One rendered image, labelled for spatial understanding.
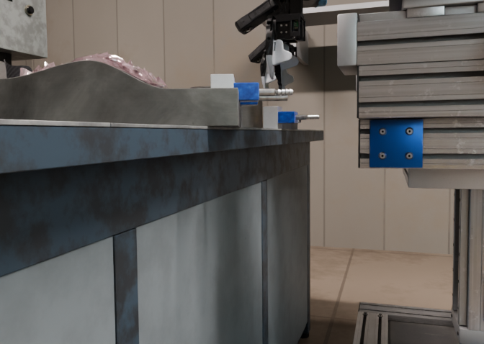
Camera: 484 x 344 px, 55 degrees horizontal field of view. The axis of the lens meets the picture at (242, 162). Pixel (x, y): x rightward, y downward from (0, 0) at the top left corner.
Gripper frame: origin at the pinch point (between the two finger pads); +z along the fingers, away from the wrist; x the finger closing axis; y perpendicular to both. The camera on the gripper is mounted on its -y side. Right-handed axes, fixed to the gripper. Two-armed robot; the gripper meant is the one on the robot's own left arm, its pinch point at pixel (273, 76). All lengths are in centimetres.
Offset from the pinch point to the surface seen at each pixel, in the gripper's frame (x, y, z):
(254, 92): -40.9, 7.3, 7.1
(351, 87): 212, 0, -15
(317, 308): 94, -4, 93
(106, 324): -68, -2, 35
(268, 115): -2.6, -0.6, 9.5
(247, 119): -7.2, -4.5, 10.6
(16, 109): -57, -24, 10
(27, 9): 20, -91, -28
